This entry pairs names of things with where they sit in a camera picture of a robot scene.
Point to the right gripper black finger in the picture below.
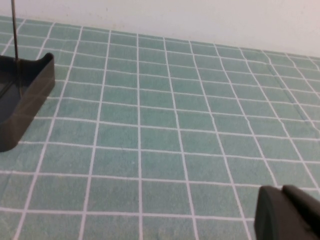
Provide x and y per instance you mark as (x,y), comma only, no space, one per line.
(287,215)

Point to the green white-grid tablecloth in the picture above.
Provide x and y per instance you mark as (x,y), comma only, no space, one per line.
(175,125)

